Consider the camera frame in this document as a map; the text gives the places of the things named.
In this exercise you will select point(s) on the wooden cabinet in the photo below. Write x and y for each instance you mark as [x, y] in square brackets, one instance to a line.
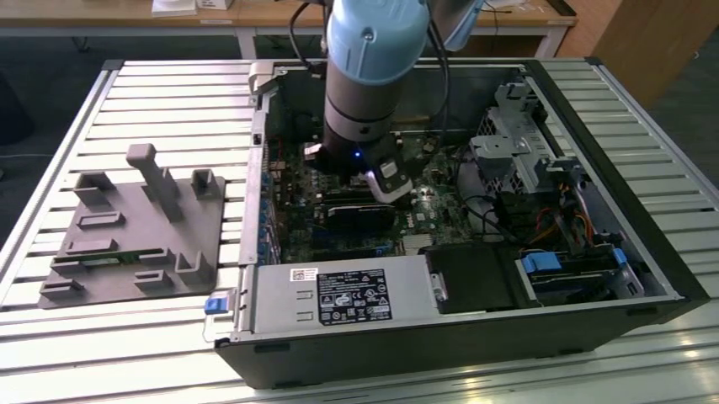
[657, 42]

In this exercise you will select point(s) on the hard disk in blue carrier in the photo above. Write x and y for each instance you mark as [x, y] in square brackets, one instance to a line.
[542, 261]

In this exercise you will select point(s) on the grey plastic parts rack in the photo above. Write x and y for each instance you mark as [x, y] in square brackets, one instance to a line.
[140, 235]

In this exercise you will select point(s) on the dark installed RAM stick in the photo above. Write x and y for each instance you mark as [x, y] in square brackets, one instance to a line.
[346, 193]

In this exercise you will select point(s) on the blue case latch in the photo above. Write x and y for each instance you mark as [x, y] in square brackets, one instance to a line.
[218, 304]

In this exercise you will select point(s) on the silver power supply unit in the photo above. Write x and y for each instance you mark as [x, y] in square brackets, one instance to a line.
[281, 303]

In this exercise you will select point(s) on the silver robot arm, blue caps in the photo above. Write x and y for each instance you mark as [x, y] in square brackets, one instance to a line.
[365, 97]

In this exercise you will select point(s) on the white cardboard box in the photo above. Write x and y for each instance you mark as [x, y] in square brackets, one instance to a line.
[174, 7]

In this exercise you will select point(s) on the green RAM stick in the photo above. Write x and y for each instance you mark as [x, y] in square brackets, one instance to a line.
[107, 257]

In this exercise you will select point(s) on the small silver chipset heatsink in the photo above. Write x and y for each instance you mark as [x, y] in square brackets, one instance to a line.
[418, 241]

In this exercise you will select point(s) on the round coin cell battery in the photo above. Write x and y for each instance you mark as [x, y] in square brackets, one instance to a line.
[430, 147]

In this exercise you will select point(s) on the small white labelled box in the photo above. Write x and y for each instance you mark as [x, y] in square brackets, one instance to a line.
[215, 3]

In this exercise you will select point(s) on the wooden desk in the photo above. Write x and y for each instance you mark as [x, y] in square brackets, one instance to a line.
[84, 19]

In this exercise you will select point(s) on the black plastic drive shroud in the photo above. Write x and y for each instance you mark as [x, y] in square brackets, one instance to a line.
[478, 278]

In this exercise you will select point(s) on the small blue drive clip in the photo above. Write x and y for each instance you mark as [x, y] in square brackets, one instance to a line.
[619, 257]

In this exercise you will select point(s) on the grey metal disk cage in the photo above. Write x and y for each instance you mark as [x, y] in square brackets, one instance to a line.
[506, 155]

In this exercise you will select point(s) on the black open PC case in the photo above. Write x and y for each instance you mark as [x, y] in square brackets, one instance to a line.
[394, 357]

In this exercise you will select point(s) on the green motherboard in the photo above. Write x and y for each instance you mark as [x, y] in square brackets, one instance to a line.
[438, 210]

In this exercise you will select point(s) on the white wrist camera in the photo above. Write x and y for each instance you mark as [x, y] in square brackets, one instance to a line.
[390, 181]

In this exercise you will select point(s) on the black graphics card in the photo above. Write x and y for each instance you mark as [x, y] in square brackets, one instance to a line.
[359, 216]

